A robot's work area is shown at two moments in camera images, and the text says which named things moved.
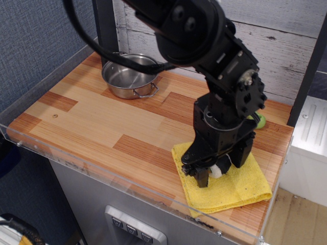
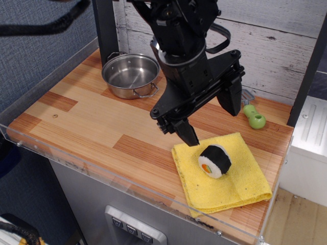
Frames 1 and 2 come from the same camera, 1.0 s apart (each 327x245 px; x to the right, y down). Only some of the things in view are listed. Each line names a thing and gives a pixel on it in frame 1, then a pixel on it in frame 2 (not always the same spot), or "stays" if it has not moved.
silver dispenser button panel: x=121 y=228 stays
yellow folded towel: x=237 y=187 stays
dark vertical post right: x=296 y=109 stays
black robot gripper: x=217 y=131 → x=191 y=77
